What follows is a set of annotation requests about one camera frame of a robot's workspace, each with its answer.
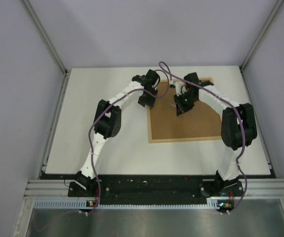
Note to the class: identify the aluminium right table rail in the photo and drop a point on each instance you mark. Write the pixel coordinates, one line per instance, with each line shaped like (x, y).
(259, 125)

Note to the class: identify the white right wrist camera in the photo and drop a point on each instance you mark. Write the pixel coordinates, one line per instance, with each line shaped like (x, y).
(179, 87)

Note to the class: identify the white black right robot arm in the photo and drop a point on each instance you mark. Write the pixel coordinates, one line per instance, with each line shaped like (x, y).
(238, 128)

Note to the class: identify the aluminium front rail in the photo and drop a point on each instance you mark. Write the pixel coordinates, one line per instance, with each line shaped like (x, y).
(50, 189)

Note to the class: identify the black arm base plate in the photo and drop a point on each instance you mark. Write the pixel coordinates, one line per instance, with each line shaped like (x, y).
(197, 185)

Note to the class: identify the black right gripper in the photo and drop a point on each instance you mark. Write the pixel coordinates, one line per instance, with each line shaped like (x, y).
(181, 108)

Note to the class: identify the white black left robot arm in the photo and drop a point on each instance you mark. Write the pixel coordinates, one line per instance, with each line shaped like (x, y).
(108, 119)

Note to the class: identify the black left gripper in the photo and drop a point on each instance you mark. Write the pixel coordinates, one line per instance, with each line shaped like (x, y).
(149, 102)

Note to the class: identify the aluminium right corner post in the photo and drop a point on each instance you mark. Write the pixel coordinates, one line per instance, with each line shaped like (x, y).
(262, 34)

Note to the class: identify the aluminium corner post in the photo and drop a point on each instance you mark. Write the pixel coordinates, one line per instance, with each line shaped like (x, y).
(43, 35)
(262, 34)

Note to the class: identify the aluminium table rail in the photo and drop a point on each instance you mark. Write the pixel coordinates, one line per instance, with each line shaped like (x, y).
(259, 125)
(53, 125)

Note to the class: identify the aluminium left table rail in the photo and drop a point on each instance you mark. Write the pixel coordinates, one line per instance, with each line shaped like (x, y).
(53, 125)

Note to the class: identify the white slotted cable duct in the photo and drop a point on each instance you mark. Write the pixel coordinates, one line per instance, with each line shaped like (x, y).
(76, 203)

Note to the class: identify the aluminium left corner post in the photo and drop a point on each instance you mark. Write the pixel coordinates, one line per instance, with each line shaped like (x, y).
(43, 35)

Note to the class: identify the wooden picture frame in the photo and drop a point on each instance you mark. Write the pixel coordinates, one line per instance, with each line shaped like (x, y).
(201, 123)

